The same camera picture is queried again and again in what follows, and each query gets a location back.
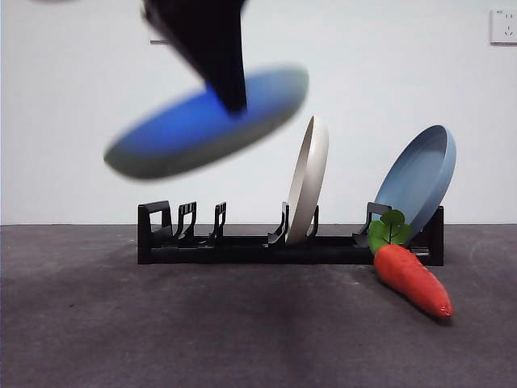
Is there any pale green round plate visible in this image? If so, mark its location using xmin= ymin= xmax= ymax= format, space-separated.
xmin=103 ymin=62 xmax=310 ymax=182

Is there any orange carrot with green leaves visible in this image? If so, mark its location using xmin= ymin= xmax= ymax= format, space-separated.
xmin=366 ymin=209 xmax=453 ymax=320

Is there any cream round plate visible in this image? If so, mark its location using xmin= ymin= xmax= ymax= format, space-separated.
xmin=285 ymin=116 xmax=330 ymax=246

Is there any black plate rack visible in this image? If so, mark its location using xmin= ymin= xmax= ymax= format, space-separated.
xmin=137 ymin=200 xmax=445 ymax=267

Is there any blue round plate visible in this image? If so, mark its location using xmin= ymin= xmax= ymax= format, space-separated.
xmin=373 ymin=124 xmax=458 ymax=248

